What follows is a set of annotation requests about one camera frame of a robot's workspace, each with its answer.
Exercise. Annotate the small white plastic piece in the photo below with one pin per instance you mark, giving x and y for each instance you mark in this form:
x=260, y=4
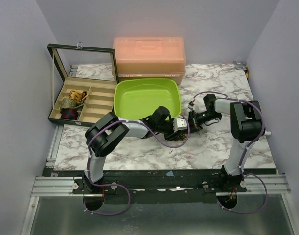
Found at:
x=268, y=133

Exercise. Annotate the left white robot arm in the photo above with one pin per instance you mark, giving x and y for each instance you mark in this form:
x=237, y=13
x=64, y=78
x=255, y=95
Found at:
x=104, y=136

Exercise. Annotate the green plastic tray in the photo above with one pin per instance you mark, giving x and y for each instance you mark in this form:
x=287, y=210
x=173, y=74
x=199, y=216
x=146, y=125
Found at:
x=139, y=98

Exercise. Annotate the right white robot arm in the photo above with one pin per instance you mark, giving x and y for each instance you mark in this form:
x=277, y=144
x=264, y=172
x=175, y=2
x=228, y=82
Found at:
x=246, y=124

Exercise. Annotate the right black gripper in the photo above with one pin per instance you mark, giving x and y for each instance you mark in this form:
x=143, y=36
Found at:
x=193, y=121

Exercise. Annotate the yellow clamp at corner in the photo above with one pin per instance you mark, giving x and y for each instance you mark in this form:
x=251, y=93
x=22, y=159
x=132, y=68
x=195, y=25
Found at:
x=246, y=71

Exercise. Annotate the red navy rolled tie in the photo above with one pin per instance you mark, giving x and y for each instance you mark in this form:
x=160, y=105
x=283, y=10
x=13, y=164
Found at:
x=69, y=114

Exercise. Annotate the floral patterned tie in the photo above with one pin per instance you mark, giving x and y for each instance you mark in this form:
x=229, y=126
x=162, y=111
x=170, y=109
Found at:
x=178, y=136

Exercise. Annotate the orange translucent storage box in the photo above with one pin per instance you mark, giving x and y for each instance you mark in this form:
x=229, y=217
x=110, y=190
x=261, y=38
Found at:
x=150, y=57

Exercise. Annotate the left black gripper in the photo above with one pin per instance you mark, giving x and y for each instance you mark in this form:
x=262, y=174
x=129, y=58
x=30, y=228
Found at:
x=172, y=136

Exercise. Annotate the black tie organizer case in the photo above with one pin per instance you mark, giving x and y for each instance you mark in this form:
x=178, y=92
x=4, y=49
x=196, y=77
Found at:
x=91, y=69

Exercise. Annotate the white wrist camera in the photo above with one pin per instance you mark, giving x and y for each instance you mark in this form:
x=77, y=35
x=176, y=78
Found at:
x=192, y=106
x=180, y=124

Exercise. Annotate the black mounting base rail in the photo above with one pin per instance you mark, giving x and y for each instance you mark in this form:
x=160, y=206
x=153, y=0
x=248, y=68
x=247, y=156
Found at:
x=166, y=186

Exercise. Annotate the grey-green rolled tie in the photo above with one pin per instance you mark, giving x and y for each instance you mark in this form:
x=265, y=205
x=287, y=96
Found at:
x=68, y=103

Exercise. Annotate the yellow rolled tie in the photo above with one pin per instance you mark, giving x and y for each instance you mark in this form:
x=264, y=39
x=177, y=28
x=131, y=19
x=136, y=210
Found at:
x=78, y=96

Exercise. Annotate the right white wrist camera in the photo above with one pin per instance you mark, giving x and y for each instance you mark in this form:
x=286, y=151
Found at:
x=192, y=106

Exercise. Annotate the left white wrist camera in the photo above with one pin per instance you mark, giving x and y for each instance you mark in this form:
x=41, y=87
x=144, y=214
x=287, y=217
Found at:
x=180, y=124

